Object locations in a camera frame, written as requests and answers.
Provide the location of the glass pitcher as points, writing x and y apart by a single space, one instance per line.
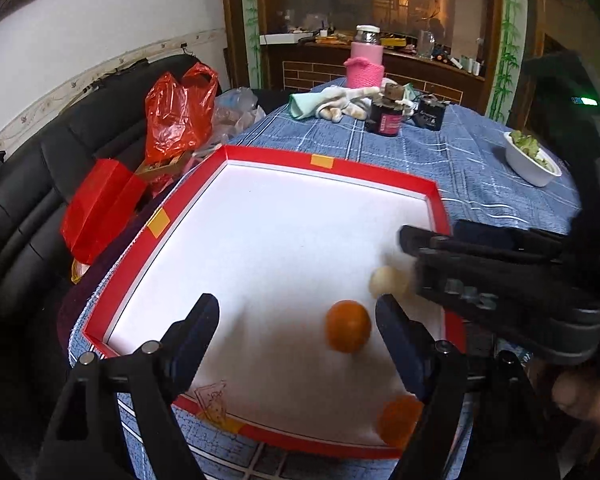
425 43

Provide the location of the bottle in pink knitted sleeve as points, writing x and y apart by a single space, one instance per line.
364 65

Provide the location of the white box with yellow rim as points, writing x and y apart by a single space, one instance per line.
77 271

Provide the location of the brown cardboard box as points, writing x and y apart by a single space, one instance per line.
164 165

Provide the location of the wooden cabinet partition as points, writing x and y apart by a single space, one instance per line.
320 72

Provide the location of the black leather sofa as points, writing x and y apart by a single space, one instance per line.
40 160

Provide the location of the blue plaid tablecloth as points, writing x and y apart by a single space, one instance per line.
380 152

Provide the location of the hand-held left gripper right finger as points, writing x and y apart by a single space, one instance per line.
395 341

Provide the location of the small black box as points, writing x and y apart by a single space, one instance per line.
430 113

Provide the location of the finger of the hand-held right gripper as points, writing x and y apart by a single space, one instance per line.
480 242
470 285

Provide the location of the red rimmed white box tray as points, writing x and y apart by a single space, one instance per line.
280 240

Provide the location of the white flat box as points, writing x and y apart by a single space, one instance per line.
282 38

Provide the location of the white bowl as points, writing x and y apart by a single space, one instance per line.
530 165

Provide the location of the red gift box lid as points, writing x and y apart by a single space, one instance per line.
97 205

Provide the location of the black jar with pink label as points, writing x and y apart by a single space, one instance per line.
387 117

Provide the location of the light green cloth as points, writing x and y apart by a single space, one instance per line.
304 103

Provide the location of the clear plastic bags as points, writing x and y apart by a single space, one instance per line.
236 110

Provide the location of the person's right hand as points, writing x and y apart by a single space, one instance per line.
580 395

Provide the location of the green vegetable scraps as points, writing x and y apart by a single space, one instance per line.
526 142

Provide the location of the white round fruit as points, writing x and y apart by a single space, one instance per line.
386 282

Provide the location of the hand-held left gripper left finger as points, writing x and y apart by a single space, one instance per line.
199 341

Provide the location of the orange tangerine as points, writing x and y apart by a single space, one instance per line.
348 326
397 419

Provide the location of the red plastic bag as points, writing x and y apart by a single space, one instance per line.
180 115

